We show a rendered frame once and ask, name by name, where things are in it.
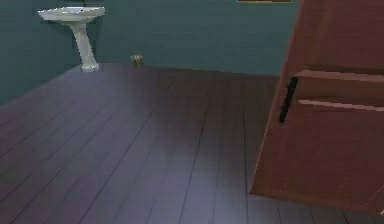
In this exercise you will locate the reddish brown room door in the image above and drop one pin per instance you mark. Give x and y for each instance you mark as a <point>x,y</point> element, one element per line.
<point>330,133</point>

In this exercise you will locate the white pedestal sink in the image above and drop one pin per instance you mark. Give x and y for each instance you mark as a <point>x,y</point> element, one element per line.
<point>77,16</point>

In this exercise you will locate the small tan round object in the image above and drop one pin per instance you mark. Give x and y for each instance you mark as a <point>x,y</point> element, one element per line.
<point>136,59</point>

